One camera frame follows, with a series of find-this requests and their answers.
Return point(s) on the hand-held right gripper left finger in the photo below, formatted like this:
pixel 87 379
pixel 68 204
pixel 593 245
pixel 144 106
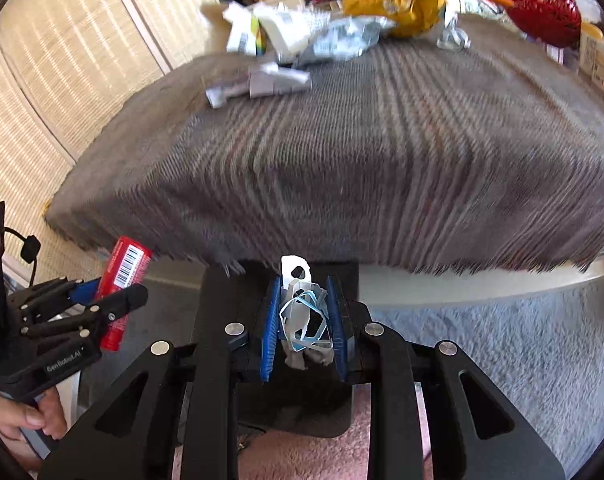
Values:
pixel 270 330

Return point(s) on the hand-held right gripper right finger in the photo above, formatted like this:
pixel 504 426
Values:
pixel 339 330

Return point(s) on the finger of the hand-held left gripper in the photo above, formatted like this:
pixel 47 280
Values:
pixel 84 292
pixel 124 300

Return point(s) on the white blue wrapper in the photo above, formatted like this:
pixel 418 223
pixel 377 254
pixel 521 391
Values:
pixel 297 310

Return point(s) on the red tube with barcode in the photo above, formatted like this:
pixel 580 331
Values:
pixel 126 265

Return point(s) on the clear plastic bag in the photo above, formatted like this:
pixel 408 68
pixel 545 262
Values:
pixel 452 37
pixel 344 35

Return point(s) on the person's left hand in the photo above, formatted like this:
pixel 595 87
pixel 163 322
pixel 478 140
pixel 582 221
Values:
pixel 12 416

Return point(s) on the pink mat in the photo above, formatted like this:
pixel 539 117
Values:
pixel 302 456

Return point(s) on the grey shaggy rug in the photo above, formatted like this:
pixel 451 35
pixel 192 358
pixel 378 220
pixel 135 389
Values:
pixel 506 335

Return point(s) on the grey plaid blanket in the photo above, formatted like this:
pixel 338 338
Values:
pixel 381 160

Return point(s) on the grey white squeezed tube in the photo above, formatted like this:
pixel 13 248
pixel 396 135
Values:
pixel 227 95

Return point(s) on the woven rattan screen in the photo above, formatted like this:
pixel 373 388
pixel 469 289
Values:
pixel 57 60

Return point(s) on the white green printed carton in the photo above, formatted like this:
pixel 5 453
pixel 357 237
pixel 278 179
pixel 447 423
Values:
pixel 242 30

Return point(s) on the crumpled white paper box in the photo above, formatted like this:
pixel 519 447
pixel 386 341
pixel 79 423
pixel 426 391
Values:
pixel 287 30

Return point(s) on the crumpled yellow bag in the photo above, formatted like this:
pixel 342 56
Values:
pixel 381 4

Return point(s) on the red lace-edged basket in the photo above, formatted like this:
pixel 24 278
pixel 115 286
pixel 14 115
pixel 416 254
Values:
pixel 546 12

